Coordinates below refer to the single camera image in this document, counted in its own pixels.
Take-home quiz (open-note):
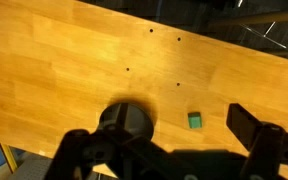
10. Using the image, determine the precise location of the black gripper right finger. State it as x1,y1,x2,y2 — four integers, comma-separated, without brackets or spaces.
226,104,286,180

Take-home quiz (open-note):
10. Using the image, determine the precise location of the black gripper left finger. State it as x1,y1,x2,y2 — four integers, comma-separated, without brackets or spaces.
44,128,129,180

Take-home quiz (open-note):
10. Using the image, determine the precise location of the green block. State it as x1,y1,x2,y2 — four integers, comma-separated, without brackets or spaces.
188,112,202,129

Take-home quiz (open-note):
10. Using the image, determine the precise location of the black bowl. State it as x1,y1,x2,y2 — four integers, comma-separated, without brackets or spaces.
98,103,154,140

